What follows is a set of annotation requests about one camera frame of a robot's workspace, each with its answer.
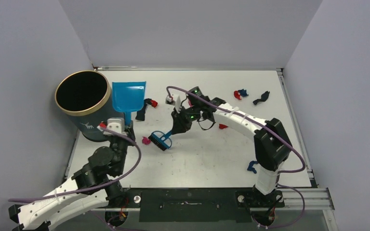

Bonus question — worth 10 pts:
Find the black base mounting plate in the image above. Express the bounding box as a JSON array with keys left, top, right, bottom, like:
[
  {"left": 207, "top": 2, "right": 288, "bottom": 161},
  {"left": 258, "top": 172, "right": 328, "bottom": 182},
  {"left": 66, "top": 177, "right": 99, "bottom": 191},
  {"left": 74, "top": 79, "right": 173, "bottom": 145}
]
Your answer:
[{"left": 93, "top": 188, "right": 285, "bottom": 224}]

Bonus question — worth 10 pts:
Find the aluminium frame rail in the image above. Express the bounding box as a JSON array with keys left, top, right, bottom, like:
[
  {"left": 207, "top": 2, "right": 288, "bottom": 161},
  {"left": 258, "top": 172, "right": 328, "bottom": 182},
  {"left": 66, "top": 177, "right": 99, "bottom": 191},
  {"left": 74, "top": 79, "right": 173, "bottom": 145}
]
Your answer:
[{"left": 280, "top": 188, "right": 335, "bottom": 210}]

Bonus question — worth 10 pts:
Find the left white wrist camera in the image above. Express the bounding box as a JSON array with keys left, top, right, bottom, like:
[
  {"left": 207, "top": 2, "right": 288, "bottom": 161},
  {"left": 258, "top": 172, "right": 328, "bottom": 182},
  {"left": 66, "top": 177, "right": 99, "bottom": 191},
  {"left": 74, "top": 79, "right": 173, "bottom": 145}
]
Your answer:
[{"left": 97, "top": 117, "right": 125, "bottom": 136}]

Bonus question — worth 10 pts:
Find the black paper scrap left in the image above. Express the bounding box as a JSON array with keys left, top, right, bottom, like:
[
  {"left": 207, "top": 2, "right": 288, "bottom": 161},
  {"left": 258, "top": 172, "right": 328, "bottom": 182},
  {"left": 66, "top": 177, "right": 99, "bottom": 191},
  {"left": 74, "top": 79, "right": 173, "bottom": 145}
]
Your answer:
[{"left": 135, "top": 98, "right": 152, "bottom": 121}]

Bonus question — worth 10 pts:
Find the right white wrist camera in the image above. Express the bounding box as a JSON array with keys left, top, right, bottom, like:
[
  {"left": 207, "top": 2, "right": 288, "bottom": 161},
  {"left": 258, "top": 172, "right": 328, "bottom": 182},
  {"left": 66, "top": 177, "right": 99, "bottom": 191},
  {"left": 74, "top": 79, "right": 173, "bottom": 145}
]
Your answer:
[{"left": 165, "top": 94, "right": 182, "bottom": 113}]

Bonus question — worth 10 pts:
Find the blue hand brush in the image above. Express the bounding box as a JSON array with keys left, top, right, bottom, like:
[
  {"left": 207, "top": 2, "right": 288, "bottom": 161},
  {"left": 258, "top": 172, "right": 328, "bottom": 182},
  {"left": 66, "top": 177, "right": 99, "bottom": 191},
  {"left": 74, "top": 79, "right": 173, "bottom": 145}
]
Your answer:
[{"left": 148, "top": 130, "right": 172, "bottom": 151}]

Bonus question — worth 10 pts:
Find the blue dustpan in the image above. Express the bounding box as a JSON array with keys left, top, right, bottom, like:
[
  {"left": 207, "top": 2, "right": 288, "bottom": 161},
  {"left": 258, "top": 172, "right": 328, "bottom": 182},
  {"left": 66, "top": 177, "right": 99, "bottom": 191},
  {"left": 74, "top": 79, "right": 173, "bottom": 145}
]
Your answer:
[{"left": 112, "top": 81, "right": 146, "bottom": 126}]

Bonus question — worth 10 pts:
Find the dark blue gold-rimmed bin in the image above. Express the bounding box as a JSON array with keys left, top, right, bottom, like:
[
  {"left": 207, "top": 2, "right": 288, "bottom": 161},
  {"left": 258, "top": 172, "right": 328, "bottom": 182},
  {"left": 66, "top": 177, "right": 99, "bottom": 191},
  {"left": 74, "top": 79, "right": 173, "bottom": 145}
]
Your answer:
[{"left": 54, "top": 70, "right": 124, "bottom": 142}]

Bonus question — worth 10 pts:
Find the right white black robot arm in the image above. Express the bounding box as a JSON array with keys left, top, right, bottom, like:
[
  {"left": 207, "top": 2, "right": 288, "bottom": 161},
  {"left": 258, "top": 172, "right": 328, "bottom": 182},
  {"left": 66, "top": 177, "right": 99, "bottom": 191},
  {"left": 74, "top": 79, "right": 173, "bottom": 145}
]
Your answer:
[{"left": 166, "top": 87, "right": 293, "bottom": 206}]

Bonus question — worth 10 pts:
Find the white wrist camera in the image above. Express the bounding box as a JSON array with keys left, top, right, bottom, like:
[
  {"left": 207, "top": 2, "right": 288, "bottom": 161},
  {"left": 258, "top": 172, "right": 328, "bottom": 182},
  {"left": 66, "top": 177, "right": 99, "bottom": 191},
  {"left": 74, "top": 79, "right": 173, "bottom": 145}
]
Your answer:
[
  {"left": 97, "top": 117, "right": 125, "bottom": 136},
  {"left": 165, "top": 94, "right": 182, "bottom": 113}
]

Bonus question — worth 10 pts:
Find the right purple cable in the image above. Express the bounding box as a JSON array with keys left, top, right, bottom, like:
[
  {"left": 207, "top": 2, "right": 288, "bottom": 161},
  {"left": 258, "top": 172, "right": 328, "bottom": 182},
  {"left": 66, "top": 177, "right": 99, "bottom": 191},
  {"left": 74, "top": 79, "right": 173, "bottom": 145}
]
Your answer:
[{"left": 166, "top": 86, "right": 306, "bottom": 174}]

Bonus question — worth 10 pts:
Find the red paper scrap back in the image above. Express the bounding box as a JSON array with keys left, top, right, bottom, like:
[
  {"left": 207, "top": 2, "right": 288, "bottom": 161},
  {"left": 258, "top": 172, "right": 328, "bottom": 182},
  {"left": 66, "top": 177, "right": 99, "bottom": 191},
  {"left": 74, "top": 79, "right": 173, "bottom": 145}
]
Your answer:
[{"left": 234, "top": 90, "right": 242, "bottom": 100}]

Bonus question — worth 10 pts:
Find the red paper scrap left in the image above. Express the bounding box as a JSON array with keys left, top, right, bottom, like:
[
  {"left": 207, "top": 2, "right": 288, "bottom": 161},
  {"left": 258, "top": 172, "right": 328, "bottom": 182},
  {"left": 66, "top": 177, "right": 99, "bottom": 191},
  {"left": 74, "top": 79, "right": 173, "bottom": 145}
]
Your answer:
[{"left": 150, "top": 100, "right": 158, "bottom": 108}]

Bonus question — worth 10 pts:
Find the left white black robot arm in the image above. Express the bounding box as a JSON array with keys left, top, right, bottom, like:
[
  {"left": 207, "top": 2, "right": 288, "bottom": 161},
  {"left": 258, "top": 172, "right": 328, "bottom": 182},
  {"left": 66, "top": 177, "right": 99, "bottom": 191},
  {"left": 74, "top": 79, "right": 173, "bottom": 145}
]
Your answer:
[{"left": 8, "top": 124, "right": 139, "bottom": 231}]

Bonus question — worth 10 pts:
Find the magenta paper scrap left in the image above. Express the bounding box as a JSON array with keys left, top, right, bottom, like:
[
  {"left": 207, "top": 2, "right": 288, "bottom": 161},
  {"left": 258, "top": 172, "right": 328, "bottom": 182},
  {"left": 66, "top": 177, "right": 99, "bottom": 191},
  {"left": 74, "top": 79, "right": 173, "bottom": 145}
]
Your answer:
[{"left": 142, "top": 137, "right": 151, "bottom": 145}]

